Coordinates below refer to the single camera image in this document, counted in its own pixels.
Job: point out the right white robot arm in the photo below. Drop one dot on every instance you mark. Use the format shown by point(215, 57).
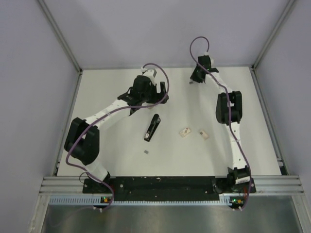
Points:
point(229, 114)

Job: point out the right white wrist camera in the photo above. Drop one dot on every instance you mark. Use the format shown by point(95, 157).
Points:
point(211, 59)

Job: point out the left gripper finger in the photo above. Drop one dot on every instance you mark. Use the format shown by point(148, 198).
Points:
point(158, 98)
point(162, 88)

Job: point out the grey slotted cable duct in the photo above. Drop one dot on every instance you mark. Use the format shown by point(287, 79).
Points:
point(100, 201)

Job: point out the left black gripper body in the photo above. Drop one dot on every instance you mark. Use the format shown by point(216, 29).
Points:
point(159, 94)

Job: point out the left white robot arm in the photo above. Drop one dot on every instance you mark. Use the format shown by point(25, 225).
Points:
point(83, 139)

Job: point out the black stapler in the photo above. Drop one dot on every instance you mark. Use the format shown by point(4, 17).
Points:
point(152, 127)

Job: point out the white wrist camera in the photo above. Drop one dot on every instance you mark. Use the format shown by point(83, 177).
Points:
point(211, 59)
point(150, 73)

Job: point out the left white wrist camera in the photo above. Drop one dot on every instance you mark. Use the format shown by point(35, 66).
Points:
point(150, 73)

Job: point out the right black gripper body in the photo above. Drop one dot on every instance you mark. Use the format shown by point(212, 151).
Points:
point(198, 74)

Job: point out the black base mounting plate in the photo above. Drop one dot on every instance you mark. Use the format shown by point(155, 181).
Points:
point(170, 188)

